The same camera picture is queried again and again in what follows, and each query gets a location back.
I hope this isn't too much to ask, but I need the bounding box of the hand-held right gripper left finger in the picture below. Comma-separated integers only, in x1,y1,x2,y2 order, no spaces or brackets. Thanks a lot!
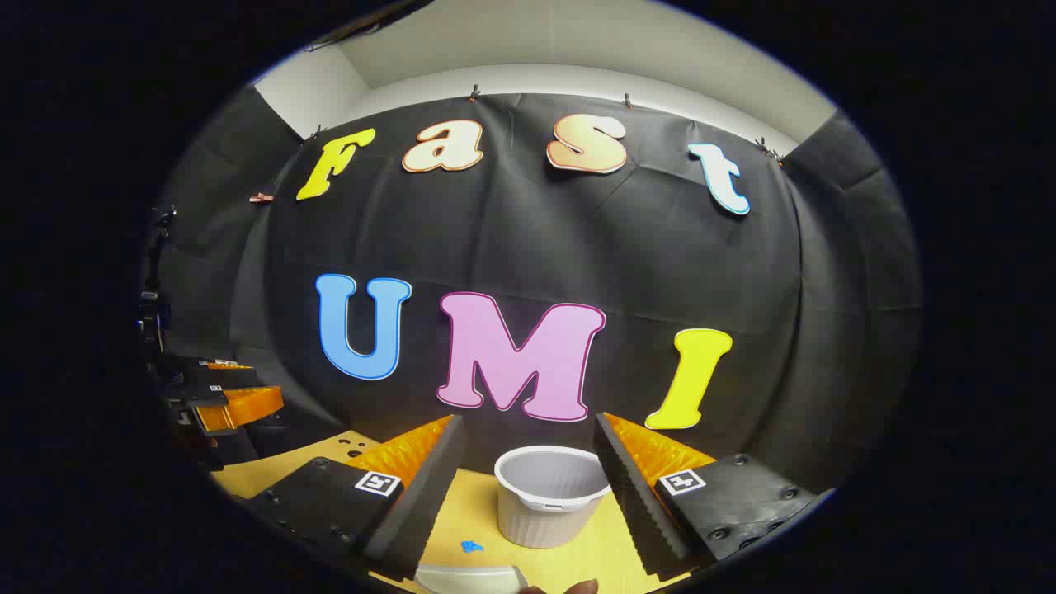
247,415,467,582

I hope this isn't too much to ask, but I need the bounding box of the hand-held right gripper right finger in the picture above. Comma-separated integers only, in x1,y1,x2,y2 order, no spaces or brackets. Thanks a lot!
592,411,834,578

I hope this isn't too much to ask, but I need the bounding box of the grey plastic dustpan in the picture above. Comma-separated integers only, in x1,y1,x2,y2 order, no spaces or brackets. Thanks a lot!
415,565,529,594

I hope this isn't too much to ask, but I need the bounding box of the white ribbed garbage bin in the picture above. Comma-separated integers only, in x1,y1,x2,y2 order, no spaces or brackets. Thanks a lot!
494,445,613,549

